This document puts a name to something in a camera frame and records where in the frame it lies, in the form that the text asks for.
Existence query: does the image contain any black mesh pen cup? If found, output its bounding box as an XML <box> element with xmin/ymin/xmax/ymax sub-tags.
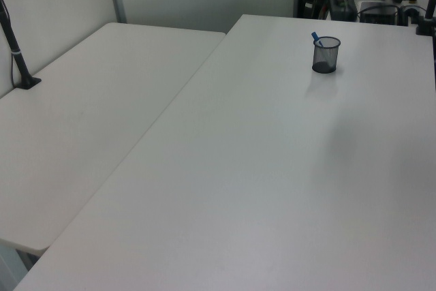
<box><xmin>311</xmin><ymin>35</ymin><xmax>341</xmax><ymax>74</ymax></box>

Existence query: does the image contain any blue and white marker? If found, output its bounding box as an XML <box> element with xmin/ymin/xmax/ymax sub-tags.
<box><xmin>310</xmin><ymin>31</ymin><xmax>325</xmax><ymax>48</ymax></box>

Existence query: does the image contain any white side table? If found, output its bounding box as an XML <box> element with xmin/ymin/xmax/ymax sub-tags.
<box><xmin>0</xmin><ymin>22</ymin><xmax>228</xmax><ymax>256</ymax></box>

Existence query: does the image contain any green and black case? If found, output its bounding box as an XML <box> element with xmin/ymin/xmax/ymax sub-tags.
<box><xmin>328</xmin><ymin>0</ymin><xmax>358</xmax><ymax>21</ymax></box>

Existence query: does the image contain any black electronics box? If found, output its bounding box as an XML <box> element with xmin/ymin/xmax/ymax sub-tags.
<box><xmin>360</xmin><ymin>1</ymin><xmax>400</xmax><ymax>25</ymax></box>

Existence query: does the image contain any black clamp stand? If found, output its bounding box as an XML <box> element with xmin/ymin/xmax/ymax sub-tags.
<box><xmin>414</xmin><ymin>0</ymin><xmax>436</xmax><ymax>37</ymax></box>

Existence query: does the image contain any black camera stand pole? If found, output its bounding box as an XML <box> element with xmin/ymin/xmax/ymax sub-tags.
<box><xmin>0</xmin><ymin>0</ymin><xmax>42</xmax><ymax>91</ymax></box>

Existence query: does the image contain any grey cable on stand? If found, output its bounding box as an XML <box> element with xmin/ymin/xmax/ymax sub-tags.
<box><xmin>9</xmin><ymin>50</ymin><xmax>18</xmax><ymax>87</ymax></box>

